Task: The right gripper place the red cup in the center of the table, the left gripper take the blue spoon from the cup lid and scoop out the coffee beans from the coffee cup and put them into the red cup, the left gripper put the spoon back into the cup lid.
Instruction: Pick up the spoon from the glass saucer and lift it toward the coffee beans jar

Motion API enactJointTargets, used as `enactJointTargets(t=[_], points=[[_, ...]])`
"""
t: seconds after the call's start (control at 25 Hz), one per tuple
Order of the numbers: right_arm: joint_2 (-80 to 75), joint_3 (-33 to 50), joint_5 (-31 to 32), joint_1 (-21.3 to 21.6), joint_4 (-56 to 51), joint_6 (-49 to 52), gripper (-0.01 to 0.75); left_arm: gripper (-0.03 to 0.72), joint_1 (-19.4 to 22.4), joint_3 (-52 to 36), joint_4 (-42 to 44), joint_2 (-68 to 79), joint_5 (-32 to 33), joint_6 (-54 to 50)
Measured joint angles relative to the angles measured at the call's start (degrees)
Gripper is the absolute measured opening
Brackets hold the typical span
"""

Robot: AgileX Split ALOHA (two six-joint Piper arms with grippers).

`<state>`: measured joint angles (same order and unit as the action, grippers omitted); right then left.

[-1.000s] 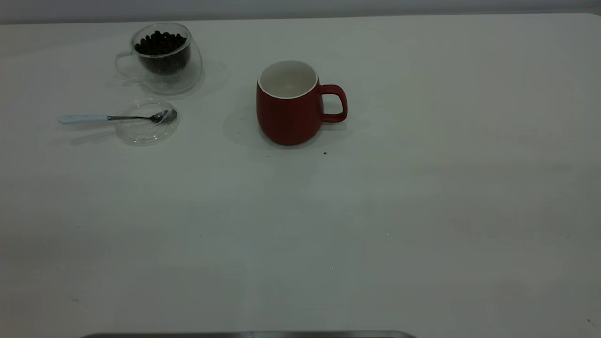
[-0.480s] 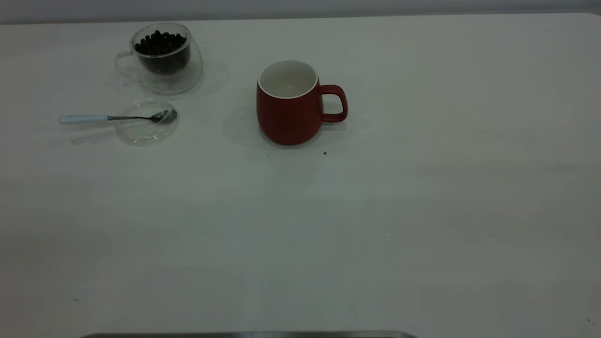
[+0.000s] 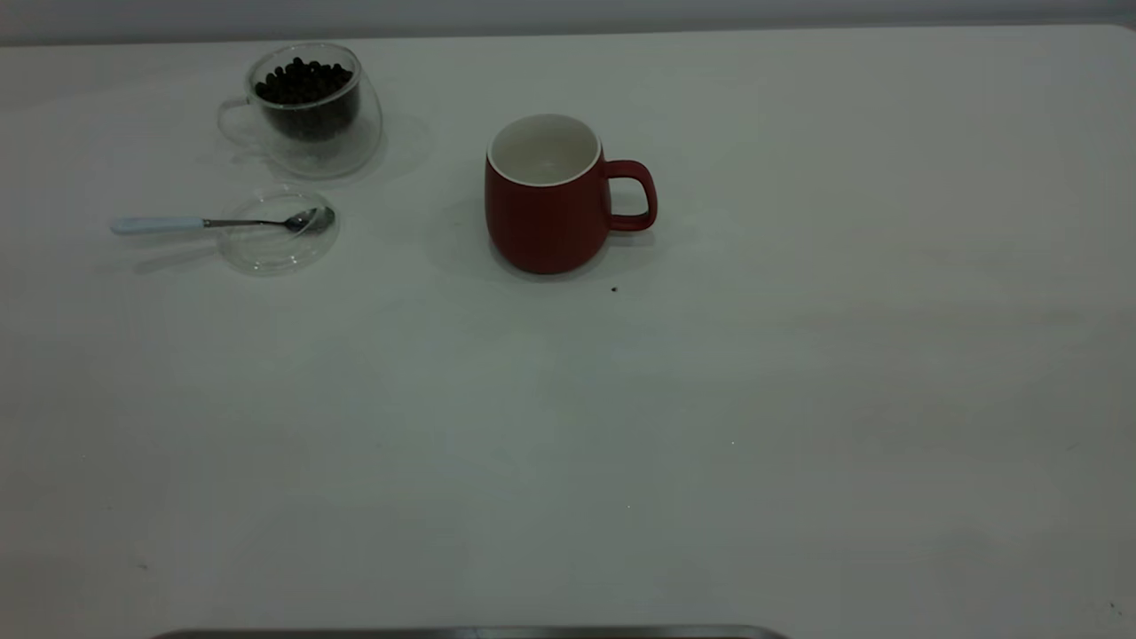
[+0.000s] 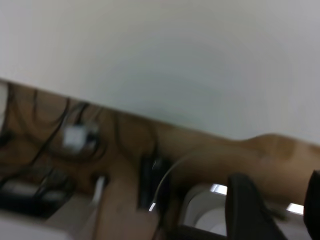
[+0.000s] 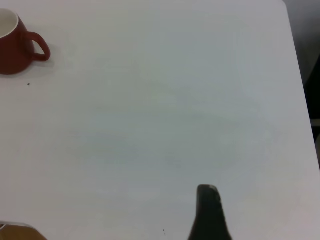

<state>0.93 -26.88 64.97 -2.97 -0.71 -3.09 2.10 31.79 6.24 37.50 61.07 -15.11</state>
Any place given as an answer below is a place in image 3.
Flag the clear double-wall glass cup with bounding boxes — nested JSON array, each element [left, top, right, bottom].
[[217, 42, 384, 178]]

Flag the dark coffee beans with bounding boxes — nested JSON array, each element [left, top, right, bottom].
[[255, 58, 360, 141]]

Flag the red ceramic mug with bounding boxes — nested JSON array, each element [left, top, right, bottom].
[[484, 113, 659, 275]]

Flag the metal spoon with white handle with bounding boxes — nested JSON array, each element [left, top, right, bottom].
[[112, 206, 336, 237]]

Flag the clear round glass lid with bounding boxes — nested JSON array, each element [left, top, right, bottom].
[[217, 185, 341, 276]]

